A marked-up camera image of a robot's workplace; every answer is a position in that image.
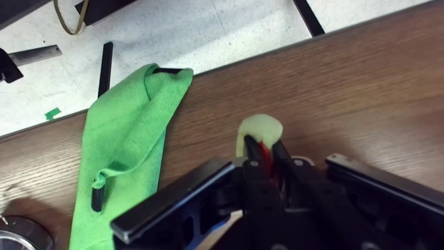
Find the green microfiber cloth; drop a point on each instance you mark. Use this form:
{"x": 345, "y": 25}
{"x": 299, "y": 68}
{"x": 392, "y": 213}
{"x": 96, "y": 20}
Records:
{"x": 125, "y": 138}

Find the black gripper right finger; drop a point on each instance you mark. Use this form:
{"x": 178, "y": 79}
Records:
{"x": 324, "y": 202}

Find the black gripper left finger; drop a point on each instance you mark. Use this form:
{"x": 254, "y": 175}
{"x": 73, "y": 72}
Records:
{"x": 257, "y": 198}

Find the fluffy yellow-green egg toy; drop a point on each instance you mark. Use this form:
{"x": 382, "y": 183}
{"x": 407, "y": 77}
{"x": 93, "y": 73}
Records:
{"x": 261, "y": 126}

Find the silver pot with lid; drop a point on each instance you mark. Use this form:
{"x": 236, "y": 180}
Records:
{"x": 23, "y": 233}

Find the green floor tape piece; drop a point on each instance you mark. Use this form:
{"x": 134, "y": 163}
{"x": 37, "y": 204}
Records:
{"x": 53, "y": 112}

